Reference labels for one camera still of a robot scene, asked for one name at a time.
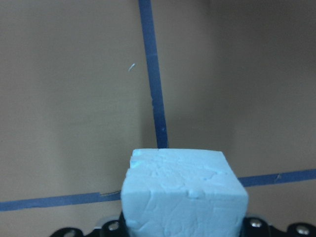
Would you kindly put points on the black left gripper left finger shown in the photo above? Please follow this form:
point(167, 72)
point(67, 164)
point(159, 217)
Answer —
point(107, 227)

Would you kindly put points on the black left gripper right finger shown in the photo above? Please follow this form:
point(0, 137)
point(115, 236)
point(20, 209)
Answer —
point(255, 225)

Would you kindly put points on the light blue block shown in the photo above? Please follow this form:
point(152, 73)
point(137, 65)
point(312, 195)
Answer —
point(182, 193)

